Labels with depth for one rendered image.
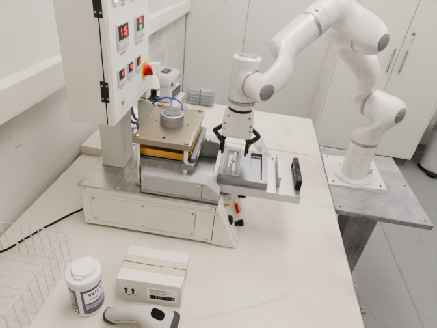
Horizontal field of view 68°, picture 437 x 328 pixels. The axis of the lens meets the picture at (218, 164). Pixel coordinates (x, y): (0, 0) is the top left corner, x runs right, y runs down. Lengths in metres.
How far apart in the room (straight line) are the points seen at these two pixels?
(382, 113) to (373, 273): 1.23
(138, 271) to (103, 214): 0.30
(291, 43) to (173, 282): 0.75
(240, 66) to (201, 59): 2.62
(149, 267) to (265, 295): 0.36
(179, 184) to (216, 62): 2.63
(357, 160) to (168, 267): 1.01
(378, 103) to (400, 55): 1.79
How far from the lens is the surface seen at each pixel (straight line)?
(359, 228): 1.85
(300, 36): 1.04
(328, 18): 1.10
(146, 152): 1.06
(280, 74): 0.93
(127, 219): 1.16
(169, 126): 1.06
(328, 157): 1.80
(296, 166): 1.15
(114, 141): 1.15
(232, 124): 1.04
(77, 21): 0.92
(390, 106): 1.47
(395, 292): 2.37
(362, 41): 1.18
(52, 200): 1.38
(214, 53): 3.53
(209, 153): 1.26
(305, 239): 1.27
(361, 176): 1.66
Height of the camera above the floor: 1.59
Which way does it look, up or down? 33 degrees down
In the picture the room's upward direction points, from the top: 7 degrees clockwise
